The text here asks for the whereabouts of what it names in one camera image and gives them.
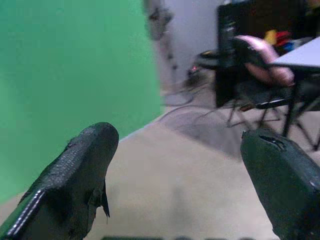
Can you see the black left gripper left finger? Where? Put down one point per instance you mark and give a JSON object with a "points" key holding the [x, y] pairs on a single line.
{"points": [[67, 180]]}

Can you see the green screen backdrop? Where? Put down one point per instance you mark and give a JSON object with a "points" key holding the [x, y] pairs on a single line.
{"points": [[75, 65]]}

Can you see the black light stand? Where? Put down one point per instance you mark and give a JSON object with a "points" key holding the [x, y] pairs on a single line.
{"points": [[162, 32]]}

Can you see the pink cushion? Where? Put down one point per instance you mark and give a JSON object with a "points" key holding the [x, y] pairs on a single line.
{"points": [[265, 62]]}

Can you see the black folding chair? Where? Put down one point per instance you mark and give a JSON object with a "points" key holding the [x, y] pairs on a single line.
{"points": [[262, 95]]}

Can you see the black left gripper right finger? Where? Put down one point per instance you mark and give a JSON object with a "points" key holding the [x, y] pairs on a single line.
{"points": [[282, 180]]}

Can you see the black cabinet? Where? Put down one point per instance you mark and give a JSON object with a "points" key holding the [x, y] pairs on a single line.
{"points": [[250, 32]]}

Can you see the white folding table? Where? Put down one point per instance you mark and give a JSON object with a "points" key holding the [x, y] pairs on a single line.
{"points": [[300, 57]]}

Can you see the colourful toy pile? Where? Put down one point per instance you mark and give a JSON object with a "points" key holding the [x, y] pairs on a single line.
{"points": [[278, 40]]}

